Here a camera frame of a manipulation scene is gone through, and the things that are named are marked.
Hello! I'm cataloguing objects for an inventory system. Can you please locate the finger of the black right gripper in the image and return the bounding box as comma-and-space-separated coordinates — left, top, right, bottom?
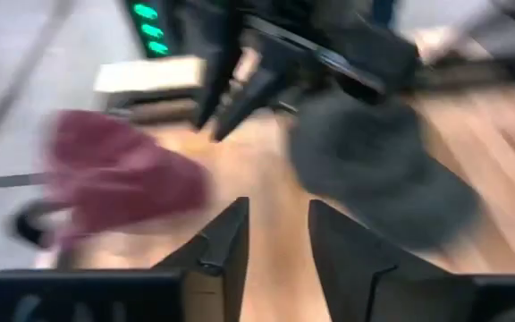
215, 66, 281, 142
194, 0, 241, 131

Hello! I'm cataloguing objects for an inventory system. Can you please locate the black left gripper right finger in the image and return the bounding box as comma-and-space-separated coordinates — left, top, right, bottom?
308, 199, 476, 322

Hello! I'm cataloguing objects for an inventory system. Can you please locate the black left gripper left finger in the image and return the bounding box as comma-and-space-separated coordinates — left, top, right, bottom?
152, 196, 250, 322

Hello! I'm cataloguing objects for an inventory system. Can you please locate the dark green baseball cap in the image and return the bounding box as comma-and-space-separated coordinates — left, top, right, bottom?
287, 91, 482, 263

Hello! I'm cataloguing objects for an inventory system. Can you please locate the maroon baseball cap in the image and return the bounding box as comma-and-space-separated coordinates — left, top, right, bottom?
42, 109, 209, 245

